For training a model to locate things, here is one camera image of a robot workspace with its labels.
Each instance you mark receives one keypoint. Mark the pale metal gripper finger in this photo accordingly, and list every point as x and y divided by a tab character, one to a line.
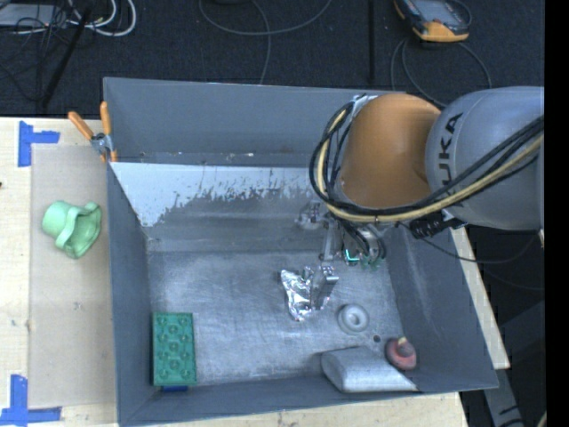
326	268
328	289

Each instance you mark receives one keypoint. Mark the grey rounded block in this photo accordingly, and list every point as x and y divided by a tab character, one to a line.
360	372

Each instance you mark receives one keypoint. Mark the brown cardboard board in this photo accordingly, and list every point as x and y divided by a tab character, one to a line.
66	309

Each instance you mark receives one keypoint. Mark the grey metal bin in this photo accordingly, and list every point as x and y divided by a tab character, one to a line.
249	327

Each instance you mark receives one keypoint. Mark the red toy apple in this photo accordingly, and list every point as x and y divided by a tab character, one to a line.
400	354

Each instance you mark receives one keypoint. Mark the light green cup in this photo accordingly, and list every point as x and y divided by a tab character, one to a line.
73	227

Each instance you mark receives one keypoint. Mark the dark green flat block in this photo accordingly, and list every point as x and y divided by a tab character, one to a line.
174	349

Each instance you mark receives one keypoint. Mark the crumpled silver foil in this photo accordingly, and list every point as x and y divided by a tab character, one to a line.
298	294

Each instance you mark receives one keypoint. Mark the small blue flat piece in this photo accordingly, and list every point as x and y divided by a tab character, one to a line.
174	389

